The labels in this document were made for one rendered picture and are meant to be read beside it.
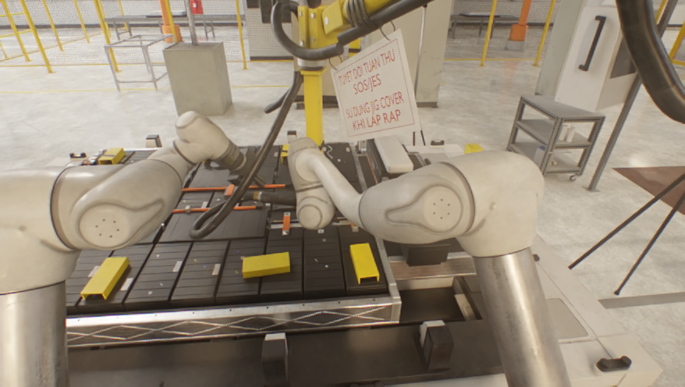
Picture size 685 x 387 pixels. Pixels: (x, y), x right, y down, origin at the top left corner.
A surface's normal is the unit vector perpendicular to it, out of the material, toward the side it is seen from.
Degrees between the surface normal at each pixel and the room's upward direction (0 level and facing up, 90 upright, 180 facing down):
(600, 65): 90
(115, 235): 77
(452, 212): 55
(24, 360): 62
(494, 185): 51
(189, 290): 0
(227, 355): 0
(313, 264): 0
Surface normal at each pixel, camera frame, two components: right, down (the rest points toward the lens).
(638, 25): -0.48, 0.49
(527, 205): 0.46, -0.10
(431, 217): 0.25, -0.11
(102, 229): 0.33, 0.27
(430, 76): 0.09, 0.49
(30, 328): 0.78, -0.14
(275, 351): 0.01, -0.87
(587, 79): -0.86, 0.25
